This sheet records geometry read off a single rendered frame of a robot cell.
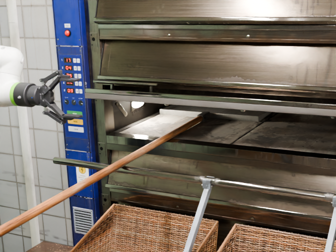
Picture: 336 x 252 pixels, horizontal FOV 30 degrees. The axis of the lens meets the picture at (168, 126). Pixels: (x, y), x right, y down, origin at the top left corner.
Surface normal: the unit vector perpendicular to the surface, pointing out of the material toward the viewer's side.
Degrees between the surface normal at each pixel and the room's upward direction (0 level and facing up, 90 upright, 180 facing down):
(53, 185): 90
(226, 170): 70
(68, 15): 90
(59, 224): 90
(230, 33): 90
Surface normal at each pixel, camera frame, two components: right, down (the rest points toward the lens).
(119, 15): -0.46, -0.11
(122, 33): -0.48, 0.24
